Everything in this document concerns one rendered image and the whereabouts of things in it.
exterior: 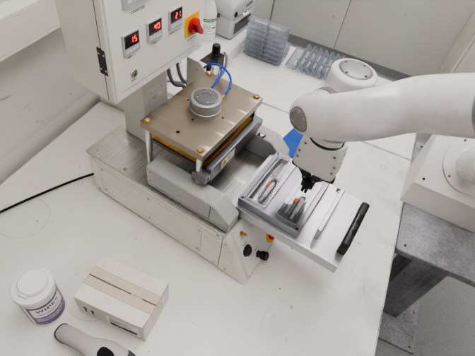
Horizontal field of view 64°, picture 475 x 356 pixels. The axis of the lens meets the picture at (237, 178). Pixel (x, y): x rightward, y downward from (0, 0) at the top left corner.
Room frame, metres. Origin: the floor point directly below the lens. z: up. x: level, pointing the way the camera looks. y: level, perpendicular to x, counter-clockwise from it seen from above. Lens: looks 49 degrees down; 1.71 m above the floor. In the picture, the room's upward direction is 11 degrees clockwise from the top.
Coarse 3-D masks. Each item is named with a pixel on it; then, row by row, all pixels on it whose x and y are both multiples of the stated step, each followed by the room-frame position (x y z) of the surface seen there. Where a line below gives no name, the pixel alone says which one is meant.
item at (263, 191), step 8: (280, 160) 0.70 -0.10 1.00; (288, 160) 0.71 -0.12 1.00; (272, 168) 0.67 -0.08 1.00; (280, 168) 0.67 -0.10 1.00; (288, 168) 0.68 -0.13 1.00; (264, 176) 0.64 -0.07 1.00; (272, 176) 0.64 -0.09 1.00; (280, 176) 0.65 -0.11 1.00; (256, 184) 0.60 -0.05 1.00; (264, 184) 0.61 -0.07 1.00; (272, 184) 0.61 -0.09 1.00; (280, 184) 0.62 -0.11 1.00; (248, 192) 0.58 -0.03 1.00; (256, 192) 0.58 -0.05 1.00; (264, 192) 0.59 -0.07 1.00; (272, 192) 0.59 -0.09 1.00; (256, 200) 0.56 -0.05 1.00; (264, 200) 0.56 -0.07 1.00
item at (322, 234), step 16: (256, 176) 0.66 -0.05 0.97; (240, 192) 0.60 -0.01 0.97; (336, 192) 0.66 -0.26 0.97; (240, 208) 0.55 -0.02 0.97; (320, 208) 0.60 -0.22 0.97; (336, 208) 0.61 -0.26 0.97; (352, 208) 0.62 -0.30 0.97; (256, 224) 0.53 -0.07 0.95; (320, 224) 0.52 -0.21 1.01; (336, 224) 0.56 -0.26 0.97; (288, 240) 0.49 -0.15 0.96; (304, 240) 0.49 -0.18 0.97; (320, 240) 0.50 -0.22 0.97; (336, 240) 0.51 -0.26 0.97; (320, 256) 0.46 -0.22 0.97; (336, 256) 0.47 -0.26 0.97
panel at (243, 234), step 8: (240, 224) 0.54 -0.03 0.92; (248, 224) 0.56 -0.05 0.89; (232, 232) 0.51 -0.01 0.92; (240, 232) 0.53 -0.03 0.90; (248, 232) 0.55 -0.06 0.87; (256, 232) 0.57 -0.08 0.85; (264, 232) 0.60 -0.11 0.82; (240, 240) 0.52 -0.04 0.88; (248, 240) 0.54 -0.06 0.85; (256, 240) 0.56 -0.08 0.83; (264, 240) 0.58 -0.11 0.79; (272, 240) 0.61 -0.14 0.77; (240, 248) 0.51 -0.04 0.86; (256, 248) 0.55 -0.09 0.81; (264, 248) 0.57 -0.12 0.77; (240, 256) 0.49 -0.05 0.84; (248, 256) 0.51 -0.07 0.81; (256, 256) 0.53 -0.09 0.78; (248, 264) 0.50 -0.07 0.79; (256, 264) 0.52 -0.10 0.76; (248, 272) 0.49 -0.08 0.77
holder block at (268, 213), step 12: (276, 156) 0.72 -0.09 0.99; (264, 168) 0.67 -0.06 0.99; (288, 180) 0.65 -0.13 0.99; (288, 192) 0.61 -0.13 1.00; (240, 204) 0.56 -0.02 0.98; (252, 204) 0.55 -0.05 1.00; (276, 204) 0.56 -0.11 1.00; (312, 204) 0.59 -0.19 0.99; (264, 216) 0.53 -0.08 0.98; (288, 228) 0.50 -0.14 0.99; (300, 228) 0.51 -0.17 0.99
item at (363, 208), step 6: (366, 204) 0.61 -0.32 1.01; (360, 210) 0.58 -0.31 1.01; (366, 210) 0.59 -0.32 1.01; (360, 216) 0.57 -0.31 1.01; (354, 222) 0.54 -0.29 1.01; (360, 222) 0.55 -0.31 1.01; (348, 228) 0.53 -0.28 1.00; (354, 228) 0.53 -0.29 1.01; (348, 234) 0.51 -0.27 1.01; (354, 234) 0.51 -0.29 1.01; (342, 240) 0.49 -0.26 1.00; (348, 240) 0.49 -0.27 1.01; (342, 246) 0.48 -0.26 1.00; (348, 246) 0.48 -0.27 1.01; (342, 252) 0.48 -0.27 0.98
